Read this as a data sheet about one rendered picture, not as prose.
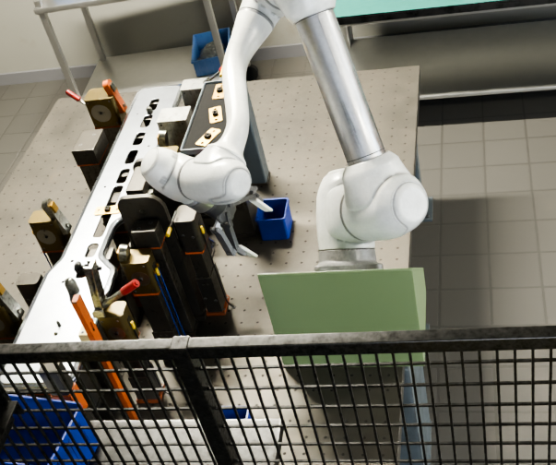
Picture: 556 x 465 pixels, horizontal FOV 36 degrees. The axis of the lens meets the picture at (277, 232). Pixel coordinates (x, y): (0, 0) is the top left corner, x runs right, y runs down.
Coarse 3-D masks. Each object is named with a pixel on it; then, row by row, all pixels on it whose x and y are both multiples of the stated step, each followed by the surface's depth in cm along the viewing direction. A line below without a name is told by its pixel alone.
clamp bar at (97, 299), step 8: (80, 264) 207; (88, 264) 207; (96, 264) 207; (88, 272) 205; (96, 272) 207; (88, 280) 207; (96, 280) 208; (96, 288) 208; (96, 296) 210; (104, 296) 214; (96, 304) 212
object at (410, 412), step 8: (408, 368) 233; (416, 368) 252; (408, 376) 234; (416, 376) 251; (408, 392) 239; (424, 392) 277; (408, 400) 241; (424, 400) 276; (408, 408) 243; (416, 408) 246; (424, 408) 275; (408, 416) 246; (416, 416) 246; (424, 416) 273; (408, 432) 251; (416, 432) 251; (424, 432) 270; (408, 440) 254; (416, 440) 253; (424, 440) 269; (416, 448) 256; (400, 456) 260; (416, 456) 259; (400, 464) 263; (408, 464) 262; (416, 464) 262; (424, 464) 265
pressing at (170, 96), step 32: (160, 96) 303; (128, 128) 290; (96, 192) 265; (96, 224) 253; (64, 256) 244; (96, 256) 241; (64, 288) 234; (32, 320) 226; (64, 320) 224; (96, 320) 221; (32, 384) 209
